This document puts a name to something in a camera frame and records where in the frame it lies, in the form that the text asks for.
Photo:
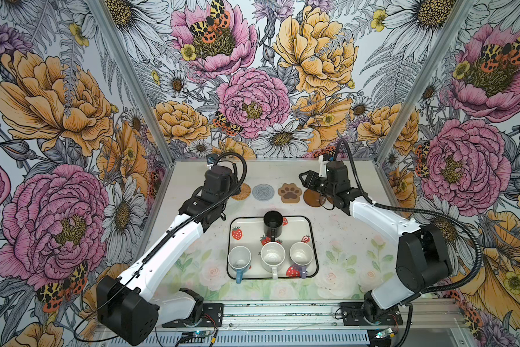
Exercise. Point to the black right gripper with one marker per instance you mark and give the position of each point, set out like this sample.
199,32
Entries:
311,178

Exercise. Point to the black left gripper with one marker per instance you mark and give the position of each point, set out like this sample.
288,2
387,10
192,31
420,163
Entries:
234,188

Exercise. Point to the rattan wicker round coaster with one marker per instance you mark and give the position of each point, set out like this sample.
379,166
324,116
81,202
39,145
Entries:
244,193

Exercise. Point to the scratched brown wooden round coaster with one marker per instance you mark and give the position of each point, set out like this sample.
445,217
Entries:
313,198

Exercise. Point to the cork paw print coaster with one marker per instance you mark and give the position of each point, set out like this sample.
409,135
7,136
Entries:
290,193

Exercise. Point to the grey-blue woven round coaster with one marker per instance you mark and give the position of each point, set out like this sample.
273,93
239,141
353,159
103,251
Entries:
263,192

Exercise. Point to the black mug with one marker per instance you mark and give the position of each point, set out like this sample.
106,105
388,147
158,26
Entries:
273,223

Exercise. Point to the blue floral mug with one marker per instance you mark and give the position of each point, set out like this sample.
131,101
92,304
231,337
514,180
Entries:
239,259

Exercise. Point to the white lilac handled mug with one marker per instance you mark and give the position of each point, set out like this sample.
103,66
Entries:
301,256

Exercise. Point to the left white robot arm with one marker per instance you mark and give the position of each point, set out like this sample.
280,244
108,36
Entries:
125,304

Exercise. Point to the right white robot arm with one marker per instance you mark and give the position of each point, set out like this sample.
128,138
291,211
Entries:
422,256

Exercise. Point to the white strawberry serving tray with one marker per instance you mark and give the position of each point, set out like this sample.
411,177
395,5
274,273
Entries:
248,244

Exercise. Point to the white speckled mug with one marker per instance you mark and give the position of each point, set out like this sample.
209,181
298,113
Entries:
272,256

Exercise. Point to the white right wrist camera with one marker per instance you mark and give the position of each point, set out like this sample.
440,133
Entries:
322,166

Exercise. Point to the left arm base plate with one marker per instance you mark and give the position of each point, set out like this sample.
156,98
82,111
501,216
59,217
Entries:
211,316

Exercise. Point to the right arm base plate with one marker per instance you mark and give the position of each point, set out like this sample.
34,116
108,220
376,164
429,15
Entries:
367,313

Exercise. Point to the aluminium front rail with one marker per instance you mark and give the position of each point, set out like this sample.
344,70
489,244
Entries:
260,315

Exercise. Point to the left aluminium corner post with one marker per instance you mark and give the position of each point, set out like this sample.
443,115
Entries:
122,58

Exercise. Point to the aluminium corner post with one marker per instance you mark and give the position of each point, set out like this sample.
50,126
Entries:
449,34
122,58

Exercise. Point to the right aluminium corner post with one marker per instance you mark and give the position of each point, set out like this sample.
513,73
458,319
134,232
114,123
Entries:
449,34

